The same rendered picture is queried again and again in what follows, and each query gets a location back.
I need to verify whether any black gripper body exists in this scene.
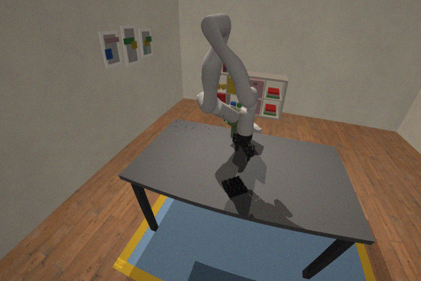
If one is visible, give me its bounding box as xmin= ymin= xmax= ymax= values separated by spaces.
xmin=236 ymin=133 xmax=253 ymax=148

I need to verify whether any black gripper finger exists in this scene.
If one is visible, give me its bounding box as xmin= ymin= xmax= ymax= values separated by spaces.
xmin=241 ymin=143 xmax=255 ymax=162
xmin=232 ymin=132 xmax=241 ymax=151

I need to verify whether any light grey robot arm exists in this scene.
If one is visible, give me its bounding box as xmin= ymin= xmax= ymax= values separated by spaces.
xmin=197 ymin=13 xmax=262 ymax=136

